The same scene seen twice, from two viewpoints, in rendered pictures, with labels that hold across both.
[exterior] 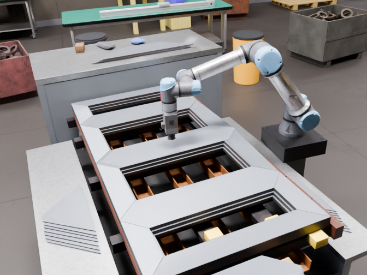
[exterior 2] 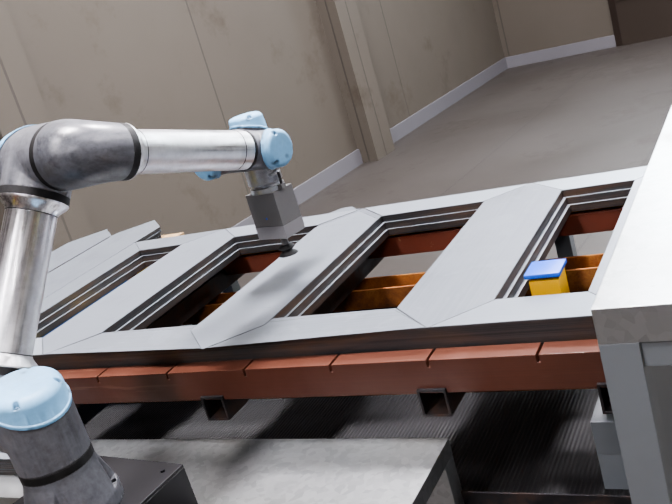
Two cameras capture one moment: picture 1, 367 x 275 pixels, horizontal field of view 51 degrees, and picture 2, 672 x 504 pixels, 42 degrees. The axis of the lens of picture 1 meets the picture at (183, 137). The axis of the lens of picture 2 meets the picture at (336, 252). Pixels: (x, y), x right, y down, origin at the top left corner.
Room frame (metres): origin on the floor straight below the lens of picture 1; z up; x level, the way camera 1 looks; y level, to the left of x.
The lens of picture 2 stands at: (3.21, -0.99, 1.43)
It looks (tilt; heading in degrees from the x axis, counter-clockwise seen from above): 17 degrees down; 142
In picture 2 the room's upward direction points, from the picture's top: 17 degrees counter-clockwise
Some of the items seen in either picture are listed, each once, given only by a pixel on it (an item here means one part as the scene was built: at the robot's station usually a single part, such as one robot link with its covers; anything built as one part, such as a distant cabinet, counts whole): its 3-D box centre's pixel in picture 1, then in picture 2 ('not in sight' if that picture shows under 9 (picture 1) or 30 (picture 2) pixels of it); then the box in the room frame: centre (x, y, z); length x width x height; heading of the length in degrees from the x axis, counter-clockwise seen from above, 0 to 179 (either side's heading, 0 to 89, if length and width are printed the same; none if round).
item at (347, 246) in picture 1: (271, 171); (119, 475); (1.69, -0.47, 0.67); 1.30 x 0.20 x 0.03; 22
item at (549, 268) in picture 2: not in sight; (546, 272); (2.34, 0.11, 0.88); 0.06 x 0.06 x 0.02; 22
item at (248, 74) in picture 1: (247, 58); not in sight; (4.66, -0.85, 0.30); 0.39 x 0.38 x 0.61; 16
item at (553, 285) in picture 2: not in sight; (558, 325); (2.34, 0.11, 0.78); 0.05 x 0.05 x 0.19; 22
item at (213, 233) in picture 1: (213, 237); not in sight; (1.09, -0.10, 0.79); 0.06 x 0.05 x 0.04; 112
